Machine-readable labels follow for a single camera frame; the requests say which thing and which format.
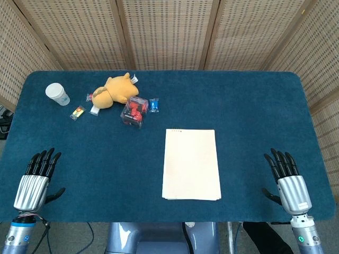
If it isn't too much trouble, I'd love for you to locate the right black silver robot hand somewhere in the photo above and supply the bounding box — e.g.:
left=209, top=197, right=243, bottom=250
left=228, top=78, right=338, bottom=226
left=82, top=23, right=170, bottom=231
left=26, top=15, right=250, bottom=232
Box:
left=262, top=148, right=313, bottom=215

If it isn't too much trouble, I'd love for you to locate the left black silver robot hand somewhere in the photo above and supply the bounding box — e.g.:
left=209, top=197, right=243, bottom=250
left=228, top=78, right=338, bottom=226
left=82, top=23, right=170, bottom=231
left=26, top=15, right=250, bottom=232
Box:
left=13, top=147, right=66, bottom=214

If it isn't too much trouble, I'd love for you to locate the cream cover lined notebook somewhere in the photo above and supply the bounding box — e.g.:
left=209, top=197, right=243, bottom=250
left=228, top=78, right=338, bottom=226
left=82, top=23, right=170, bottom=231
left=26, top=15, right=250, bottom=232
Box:
left=161, top=129, right=222, bottom=202

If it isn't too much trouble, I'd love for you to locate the black trouser leg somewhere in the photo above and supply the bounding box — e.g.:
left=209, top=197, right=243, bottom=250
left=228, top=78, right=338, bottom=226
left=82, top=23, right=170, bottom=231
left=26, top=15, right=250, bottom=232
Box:
left=243, top=221, right=294, bottom=254

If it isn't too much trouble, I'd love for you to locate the black equipment beside table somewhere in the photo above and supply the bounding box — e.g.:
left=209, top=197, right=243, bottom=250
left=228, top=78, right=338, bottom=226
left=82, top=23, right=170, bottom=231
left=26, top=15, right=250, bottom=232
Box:
left=0, top=105, right=14, bottom=141

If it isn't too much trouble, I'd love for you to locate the blue fuzzy table mat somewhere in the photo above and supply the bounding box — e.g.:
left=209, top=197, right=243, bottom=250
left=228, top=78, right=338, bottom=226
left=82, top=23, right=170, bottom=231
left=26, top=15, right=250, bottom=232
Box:
left=0, top=70, right=336, bottom=223

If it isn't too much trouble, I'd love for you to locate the yellow green candy packet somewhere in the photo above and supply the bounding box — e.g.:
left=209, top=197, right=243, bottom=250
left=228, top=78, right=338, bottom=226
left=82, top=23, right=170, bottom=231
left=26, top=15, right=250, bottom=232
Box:
left=69, top=105, right=87, bottom=121

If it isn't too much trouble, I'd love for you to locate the white paper cup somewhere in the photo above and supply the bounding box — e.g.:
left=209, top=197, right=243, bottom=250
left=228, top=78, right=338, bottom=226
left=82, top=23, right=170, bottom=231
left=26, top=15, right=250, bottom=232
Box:
left=44, top=83, right=71, bottom=106

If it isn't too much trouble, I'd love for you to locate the clear box red black toy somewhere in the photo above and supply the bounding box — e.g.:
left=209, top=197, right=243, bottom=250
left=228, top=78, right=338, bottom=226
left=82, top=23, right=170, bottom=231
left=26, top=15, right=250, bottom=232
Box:
left=120, top=96, right=149, bottom=130

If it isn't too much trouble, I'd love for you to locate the yellow plush toy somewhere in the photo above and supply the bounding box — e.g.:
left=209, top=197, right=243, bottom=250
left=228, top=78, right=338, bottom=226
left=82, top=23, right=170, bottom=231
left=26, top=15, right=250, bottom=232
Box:
left=92, top=72, right=140, bottom=109

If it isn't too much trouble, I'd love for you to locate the blue grey robot torso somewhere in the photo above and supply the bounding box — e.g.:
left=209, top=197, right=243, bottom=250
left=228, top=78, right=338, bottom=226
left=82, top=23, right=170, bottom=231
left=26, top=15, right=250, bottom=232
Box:
left=105, top=222, right=220, bottom=254

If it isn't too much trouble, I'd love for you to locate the blue wrapped candy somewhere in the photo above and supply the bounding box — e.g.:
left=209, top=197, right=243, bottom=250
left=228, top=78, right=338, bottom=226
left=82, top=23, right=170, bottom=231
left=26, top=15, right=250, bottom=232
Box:
left=149, top=97, right=160, bottom=113

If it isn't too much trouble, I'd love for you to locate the woven wooden folding screen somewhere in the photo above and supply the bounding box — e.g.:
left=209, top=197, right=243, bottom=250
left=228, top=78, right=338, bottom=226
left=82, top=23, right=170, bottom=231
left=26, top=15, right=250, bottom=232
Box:
left=0, top=0, right=339, bottom=196

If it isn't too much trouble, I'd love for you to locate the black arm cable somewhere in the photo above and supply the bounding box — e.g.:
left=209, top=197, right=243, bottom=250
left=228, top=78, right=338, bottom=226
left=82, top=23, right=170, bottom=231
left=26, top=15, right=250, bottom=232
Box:
left=34, top=219, right=52, bottom=254

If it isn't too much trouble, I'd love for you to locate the blue floor cable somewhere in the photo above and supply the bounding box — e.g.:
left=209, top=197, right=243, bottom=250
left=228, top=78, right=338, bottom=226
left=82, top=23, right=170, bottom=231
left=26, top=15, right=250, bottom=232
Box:
left=78, top=222, right=95, bottom=254

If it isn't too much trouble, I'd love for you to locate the black torso cable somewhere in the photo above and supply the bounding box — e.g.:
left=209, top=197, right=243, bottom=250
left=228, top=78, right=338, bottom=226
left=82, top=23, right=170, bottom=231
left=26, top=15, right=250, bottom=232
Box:
left=181, top=222, right=193, bottom=254

